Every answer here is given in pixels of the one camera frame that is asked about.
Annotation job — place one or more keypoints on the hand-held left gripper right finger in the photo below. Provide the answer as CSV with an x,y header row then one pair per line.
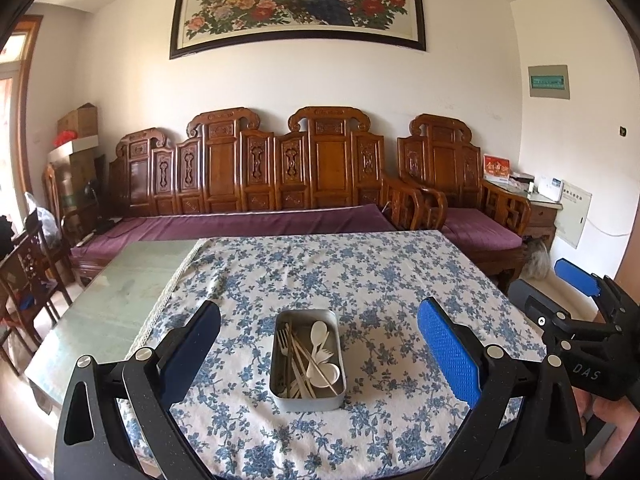
x,y
450,350

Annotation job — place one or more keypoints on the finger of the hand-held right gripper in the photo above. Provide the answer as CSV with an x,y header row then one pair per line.
x,y
575,277
527,297

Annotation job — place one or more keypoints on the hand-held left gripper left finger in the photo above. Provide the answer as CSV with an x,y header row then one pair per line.
x,y
192,355

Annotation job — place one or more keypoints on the white plastic fork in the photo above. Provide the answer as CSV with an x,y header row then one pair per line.
x,y
326,355

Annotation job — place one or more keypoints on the rectangular metal tin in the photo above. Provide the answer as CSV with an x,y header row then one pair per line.
x,y
307,404

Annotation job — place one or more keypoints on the white plastic spoon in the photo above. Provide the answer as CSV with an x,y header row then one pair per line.
x,y
318,332

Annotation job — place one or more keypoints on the person's right hand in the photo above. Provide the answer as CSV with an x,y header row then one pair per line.
x,y
620,420

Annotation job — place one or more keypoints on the grey fluffy thing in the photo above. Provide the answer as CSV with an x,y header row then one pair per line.
x,y
539,260

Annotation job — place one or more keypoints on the white distribution box door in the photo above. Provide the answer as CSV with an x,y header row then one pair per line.
x,y
572,220

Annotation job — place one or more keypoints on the wooden side table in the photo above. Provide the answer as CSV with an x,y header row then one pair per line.
x,y
542,215

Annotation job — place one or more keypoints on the purple armchair cushion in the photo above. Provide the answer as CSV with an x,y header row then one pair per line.
x,y
480,230

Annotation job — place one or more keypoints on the white desk phone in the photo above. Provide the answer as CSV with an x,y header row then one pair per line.
x,y
550,189

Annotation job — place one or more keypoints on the red desk calendar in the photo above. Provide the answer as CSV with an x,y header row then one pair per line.
x,y
496,169

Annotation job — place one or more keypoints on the purple sofa cushion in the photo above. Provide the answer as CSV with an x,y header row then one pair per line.
x,y
225,225

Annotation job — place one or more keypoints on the blue floral tablecloth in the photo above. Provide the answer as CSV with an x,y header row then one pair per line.
x,y
310,270

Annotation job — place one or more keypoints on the carved wooden armchair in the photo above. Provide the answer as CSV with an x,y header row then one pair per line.
x,y
442,160

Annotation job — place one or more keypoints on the carved wooden sofa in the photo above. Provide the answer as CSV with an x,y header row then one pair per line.
x,y
225,160

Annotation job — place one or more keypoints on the clear plastic bag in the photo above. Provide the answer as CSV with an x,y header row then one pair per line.
x,y
45,220

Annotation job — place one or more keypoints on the black bag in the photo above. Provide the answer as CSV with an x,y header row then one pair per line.
x,y
6,235

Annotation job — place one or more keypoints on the white flat box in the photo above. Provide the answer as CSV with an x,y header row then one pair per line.
x,y
85,146

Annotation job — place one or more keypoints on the red cloth bundle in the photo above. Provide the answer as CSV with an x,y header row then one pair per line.
x,y
65,138

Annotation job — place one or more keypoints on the small cardboard box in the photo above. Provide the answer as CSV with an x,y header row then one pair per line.
x,y
79,121

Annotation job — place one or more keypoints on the framed peacock flower painting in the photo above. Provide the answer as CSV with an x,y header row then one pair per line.
x,y
300,5

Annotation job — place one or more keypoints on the grey wall panel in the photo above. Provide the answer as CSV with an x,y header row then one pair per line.
x,y
549,82

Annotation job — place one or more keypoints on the wooden door frame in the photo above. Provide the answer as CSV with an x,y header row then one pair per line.
x,y
27,85

